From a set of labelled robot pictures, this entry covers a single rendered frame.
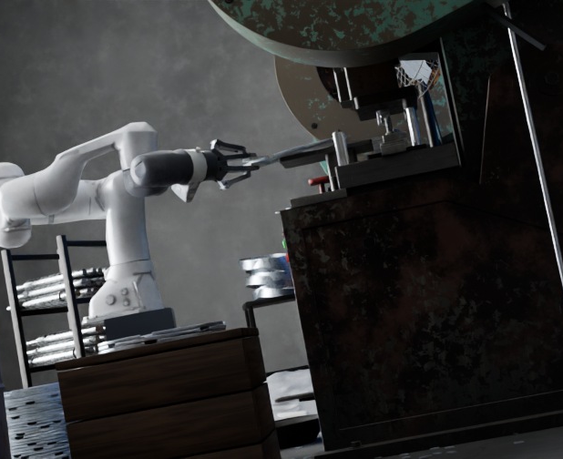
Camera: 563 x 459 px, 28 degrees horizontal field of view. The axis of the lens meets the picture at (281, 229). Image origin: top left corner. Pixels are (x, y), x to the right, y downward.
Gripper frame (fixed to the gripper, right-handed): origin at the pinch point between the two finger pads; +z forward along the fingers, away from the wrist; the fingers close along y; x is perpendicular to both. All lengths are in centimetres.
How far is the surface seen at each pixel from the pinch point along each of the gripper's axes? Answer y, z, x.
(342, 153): -3.6, 7.5, -22.7
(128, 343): -39, -59, -10
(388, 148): -5.8, 9.6, -35.7
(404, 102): 6.9, 26.4, -30.8
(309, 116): 31, 118, 84
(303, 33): 21.9, -14.8, -38.0
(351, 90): 13.4, 20.3, -19.2
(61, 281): -7, 87, 223
